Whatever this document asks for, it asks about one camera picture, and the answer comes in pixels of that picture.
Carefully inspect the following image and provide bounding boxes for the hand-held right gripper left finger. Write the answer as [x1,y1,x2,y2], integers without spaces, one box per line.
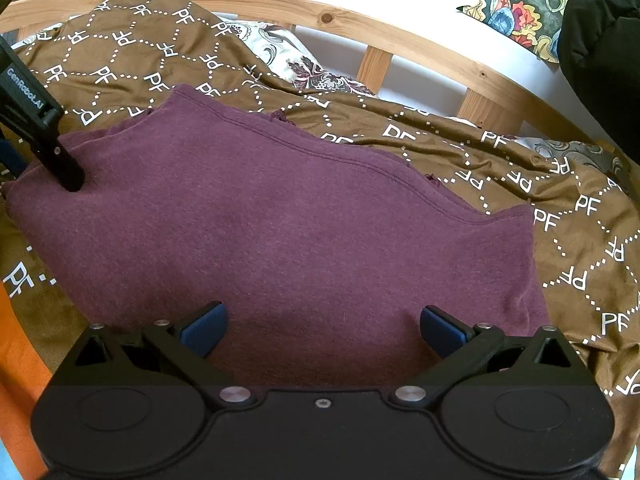
[74,301,257,409]

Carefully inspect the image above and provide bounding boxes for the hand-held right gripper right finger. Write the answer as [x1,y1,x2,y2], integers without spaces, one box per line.
[389,304,582,407]

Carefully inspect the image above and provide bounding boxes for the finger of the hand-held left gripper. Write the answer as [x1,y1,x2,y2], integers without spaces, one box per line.
[0,139,24,179]
[29,129,86,194]

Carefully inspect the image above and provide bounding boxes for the maroon long-sleeve shirt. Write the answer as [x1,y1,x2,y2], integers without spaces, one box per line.
[2,83,552,387]

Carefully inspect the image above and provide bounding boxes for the brown patterned blanket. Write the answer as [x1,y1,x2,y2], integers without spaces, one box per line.
[0,0,640,480]

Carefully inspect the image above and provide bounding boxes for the colourful striped blanket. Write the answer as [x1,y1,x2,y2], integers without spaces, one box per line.
[0,280,57,480]

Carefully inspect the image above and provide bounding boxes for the white floral bed sheet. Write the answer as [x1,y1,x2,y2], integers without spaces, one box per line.
[220,20,627,192]

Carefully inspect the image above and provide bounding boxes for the black padded jacket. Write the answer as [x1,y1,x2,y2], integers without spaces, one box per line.
[557,0,640,122]

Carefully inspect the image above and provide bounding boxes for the wooden bed frame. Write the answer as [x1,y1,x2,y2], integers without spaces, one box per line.
[0,0,624,157]

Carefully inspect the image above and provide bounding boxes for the cartoon landscape wall poster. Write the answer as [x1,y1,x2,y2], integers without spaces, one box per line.
[456,0,577,64]

